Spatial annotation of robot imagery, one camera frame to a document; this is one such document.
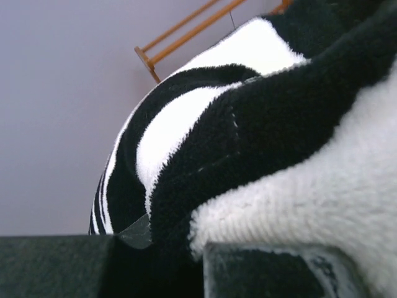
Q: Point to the zebra print pillowcase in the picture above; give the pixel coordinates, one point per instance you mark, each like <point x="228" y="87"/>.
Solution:
<point x="281" y="134"/>

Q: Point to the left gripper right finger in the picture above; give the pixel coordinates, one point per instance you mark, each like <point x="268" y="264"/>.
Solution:
<point x="236" y="270"/>

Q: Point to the wooden tiered rack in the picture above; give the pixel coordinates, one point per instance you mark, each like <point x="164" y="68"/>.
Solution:
<point x="151" y="62"/>

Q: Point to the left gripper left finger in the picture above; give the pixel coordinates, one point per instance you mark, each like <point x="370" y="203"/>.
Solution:
<point x="75" y="265"/>

